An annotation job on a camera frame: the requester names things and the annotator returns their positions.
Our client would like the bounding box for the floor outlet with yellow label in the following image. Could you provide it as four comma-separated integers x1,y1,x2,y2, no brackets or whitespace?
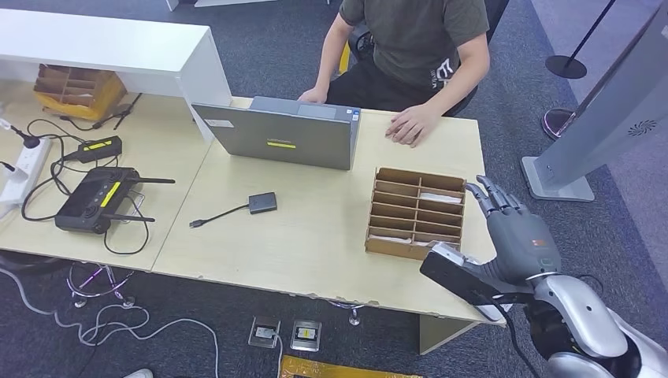
290,319,322,353

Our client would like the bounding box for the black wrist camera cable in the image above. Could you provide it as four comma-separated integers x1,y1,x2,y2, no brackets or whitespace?
472,291,541,378

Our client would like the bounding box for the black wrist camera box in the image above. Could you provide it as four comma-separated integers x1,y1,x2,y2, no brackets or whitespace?
418,242,523,309

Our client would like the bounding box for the black plug with thick cable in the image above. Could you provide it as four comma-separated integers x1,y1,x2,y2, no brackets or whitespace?
7,118,124,222

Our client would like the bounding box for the grey kiosk stand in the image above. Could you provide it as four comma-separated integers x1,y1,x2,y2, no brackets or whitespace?
520,0,668,203

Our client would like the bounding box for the floor outlet with white plug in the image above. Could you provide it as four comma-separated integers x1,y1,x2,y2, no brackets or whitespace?
247,316,282,350

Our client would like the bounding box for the white furniture base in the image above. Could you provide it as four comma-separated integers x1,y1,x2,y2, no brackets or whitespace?
165,0,280,13

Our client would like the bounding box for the small chrome chair foot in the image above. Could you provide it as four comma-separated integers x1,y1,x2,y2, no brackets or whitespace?
324,299,367,328

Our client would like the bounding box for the thin black cable loop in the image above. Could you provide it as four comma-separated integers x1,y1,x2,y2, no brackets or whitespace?
102,191,150,256

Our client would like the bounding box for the black stanchion post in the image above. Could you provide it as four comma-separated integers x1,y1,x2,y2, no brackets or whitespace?
544,0,619,81

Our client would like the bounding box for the beige desk side panel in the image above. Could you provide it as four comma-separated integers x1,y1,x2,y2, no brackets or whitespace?
418,314,480,357

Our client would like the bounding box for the black USB adapter with cable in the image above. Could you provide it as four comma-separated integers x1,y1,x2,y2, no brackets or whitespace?
188,191,278,229

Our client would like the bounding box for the wooden organizer in yellow box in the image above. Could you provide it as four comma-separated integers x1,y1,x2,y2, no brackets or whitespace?
33,64,129,122

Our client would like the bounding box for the white floor cable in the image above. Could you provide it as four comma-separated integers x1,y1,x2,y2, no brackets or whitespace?
0,265,221,378

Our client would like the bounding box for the white desk shelf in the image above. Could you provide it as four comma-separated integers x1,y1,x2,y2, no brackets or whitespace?
0,8,233,144

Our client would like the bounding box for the black remote controller with antennas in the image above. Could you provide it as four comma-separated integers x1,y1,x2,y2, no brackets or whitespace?
54,166,176,235

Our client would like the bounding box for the person's right hand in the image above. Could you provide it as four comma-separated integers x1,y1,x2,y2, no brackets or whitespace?
297,86,328,105

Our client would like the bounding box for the chrome stanchion base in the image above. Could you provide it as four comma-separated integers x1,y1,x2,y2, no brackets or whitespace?
540,108,576,141

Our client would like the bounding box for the person's left hand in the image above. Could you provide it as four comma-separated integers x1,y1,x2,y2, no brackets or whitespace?
384,103,442,149

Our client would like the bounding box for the black power brick yellow label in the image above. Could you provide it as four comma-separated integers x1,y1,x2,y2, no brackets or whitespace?
64,135,124,164

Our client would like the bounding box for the yellow floor sheet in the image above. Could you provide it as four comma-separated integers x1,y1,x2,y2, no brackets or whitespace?
279,355,421,378

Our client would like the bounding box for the white power strip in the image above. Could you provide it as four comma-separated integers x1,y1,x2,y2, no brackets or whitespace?
0,137,54,206

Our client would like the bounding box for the grey laptop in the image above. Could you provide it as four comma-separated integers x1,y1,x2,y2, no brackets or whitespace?
191,95,362,172

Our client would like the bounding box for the pale patterned room key card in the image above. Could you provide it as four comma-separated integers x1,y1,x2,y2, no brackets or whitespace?
413,239,460,250

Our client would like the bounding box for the wooden slotted card organizer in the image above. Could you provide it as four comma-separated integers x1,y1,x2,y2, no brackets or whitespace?
364,167,468,262

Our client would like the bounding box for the large chrome chair base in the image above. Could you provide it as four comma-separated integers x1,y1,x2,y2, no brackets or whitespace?
66,261,137,309

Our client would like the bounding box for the small black tripod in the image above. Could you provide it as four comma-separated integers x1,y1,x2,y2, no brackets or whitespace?
60,92,143,132

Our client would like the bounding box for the person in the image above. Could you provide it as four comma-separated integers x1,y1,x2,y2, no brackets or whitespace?
297,0,492,149

